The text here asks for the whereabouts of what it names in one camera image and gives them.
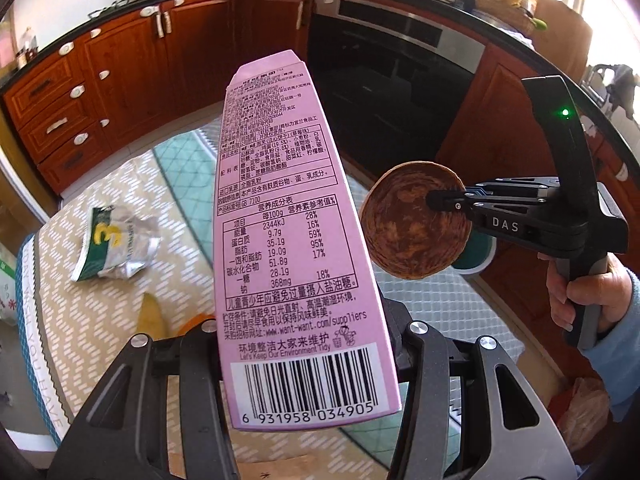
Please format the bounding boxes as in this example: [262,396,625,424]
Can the person's right forearm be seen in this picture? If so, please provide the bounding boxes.
[582,270,640,406]

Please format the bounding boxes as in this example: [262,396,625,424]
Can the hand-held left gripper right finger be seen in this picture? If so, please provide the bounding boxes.
[387,300,581,480]

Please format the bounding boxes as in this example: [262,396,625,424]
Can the white printed sack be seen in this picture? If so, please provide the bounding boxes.
[0,242,21,326]

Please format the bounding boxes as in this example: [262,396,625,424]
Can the wicker basket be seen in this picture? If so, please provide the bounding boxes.
[475,0,536,31]

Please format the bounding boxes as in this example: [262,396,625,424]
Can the brown paper bag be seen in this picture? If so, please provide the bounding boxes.
[535,0,593,81]

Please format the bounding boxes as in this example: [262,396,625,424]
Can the silver green snack packet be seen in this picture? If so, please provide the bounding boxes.
[70,205,161,282]

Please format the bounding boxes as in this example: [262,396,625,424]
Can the round brown swirl cookie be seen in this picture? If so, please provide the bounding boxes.
[361,161,472,279]

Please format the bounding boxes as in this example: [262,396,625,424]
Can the crumpled translucent plastic bag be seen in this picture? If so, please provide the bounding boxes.
[555,375,613,456]

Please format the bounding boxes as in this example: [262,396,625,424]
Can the banana peel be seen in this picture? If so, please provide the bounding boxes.
[136,292,167,336]

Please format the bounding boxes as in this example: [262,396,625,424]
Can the built-in black oven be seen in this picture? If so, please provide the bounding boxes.
[306,0,488,181]

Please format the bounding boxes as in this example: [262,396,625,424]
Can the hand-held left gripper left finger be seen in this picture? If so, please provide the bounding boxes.
[57,322,241,480]

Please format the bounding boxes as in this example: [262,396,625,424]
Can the person's right hand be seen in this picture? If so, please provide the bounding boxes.
[537,252,636,333]

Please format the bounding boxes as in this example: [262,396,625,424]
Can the small glass bottle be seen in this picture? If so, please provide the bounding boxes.
[15,30,41,68]

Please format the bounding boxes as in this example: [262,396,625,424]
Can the pink snack box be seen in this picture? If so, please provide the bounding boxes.
[212,50,403,433]

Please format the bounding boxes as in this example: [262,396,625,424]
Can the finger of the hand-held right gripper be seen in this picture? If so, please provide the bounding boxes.
[425,176,551,211]

